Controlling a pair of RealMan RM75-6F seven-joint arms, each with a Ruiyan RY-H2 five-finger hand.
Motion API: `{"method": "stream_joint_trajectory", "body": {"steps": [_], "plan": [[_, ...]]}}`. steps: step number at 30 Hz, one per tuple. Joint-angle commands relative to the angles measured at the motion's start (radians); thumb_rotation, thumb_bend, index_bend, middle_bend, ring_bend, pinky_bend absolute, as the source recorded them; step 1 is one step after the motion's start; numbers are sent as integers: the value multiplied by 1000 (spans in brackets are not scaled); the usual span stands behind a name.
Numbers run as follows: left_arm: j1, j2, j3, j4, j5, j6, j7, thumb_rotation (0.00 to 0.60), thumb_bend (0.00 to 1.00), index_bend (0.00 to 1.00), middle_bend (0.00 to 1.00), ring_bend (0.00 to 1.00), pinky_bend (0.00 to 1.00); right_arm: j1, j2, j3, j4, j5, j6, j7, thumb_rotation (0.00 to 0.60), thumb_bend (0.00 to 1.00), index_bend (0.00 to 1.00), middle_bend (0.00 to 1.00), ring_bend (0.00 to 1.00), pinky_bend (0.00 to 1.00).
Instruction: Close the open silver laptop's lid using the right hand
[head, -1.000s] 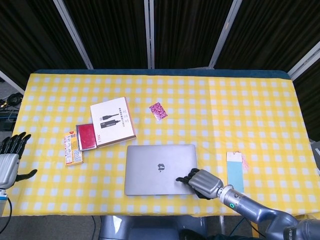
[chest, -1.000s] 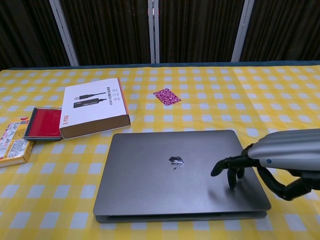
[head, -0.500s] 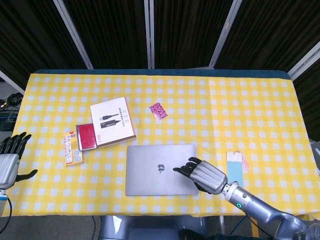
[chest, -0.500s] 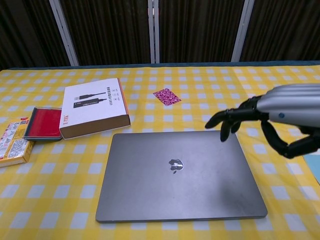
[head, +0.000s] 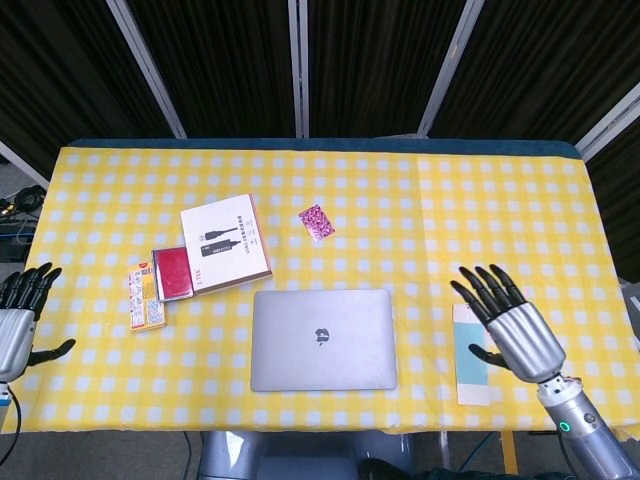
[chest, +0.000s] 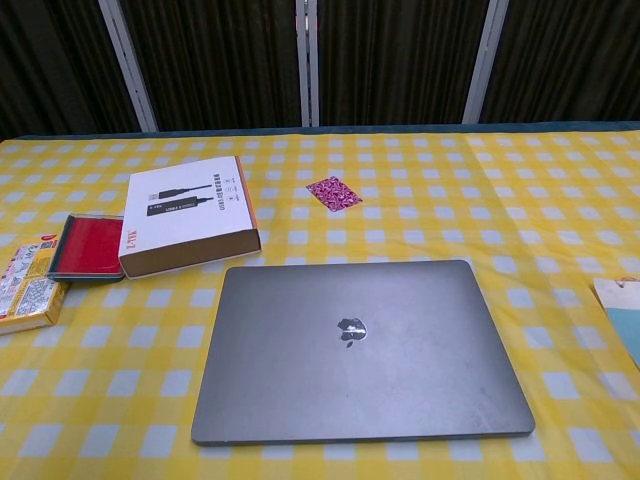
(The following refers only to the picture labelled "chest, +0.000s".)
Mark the grey laptop computer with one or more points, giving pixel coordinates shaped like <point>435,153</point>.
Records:
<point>357,350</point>

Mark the pink patterned card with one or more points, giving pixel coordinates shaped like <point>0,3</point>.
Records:
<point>334,193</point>

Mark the red ink pad case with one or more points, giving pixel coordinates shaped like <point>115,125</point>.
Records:
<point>92,247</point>

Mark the yellow checkered tablecloth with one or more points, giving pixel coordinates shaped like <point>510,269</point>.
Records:
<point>125,400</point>

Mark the yellow printed carton box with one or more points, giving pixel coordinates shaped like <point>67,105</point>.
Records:
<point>27,292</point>

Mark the white and teal paper bag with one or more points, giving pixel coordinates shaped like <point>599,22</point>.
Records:
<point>622,312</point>

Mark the white metal frame post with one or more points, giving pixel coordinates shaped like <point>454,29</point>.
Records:
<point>307,62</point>
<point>485,62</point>
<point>127,65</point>

